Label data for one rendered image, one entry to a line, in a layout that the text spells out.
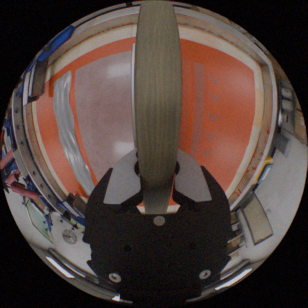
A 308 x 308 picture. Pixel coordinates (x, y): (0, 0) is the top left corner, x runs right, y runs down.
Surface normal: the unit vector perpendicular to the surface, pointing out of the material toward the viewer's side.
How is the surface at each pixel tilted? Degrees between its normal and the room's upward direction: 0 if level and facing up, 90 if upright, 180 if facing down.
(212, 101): 0
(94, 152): 0
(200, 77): 0
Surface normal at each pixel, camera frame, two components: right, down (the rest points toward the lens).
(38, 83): 1.00, -0.01
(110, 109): 0.00, 0.50
